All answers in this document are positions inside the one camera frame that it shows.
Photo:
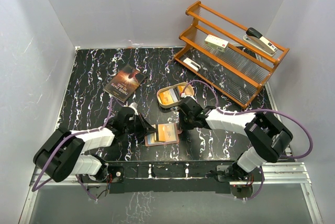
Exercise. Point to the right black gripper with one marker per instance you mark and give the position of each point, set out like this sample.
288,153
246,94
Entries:
182,125

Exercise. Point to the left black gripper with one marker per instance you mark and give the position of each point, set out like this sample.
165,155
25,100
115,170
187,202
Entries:
145,128

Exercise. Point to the pink leather card holder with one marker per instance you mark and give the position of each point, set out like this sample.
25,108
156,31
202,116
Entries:
153,129

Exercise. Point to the beige printed card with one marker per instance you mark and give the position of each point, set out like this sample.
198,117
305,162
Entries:
169,133

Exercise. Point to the beige oval card tray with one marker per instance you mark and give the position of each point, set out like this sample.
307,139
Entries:
189,91

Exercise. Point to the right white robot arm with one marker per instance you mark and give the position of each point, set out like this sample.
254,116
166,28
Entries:
269,138

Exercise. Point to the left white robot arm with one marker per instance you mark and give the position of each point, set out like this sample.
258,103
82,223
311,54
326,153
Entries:
63,154

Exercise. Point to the orange card in tray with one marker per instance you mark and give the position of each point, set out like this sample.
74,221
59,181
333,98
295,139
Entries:
166,97

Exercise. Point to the dark paperback book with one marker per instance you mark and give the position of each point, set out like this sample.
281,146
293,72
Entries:
124,83

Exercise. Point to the small white black device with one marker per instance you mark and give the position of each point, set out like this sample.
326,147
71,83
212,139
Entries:
192,64

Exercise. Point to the orange wooden shelf rack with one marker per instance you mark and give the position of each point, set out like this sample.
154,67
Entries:
240,72

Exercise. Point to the white staples box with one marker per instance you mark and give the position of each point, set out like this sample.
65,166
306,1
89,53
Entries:
216,43

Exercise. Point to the black beige stapler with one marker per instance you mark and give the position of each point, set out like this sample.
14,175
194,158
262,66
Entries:
256,39

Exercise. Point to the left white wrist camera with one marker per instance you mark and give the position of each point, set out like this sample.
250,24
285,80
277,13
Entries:
134,107

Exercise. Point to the black front mounting rail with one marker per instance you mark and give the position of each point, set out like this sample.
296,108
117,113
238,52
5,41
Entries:
173,176

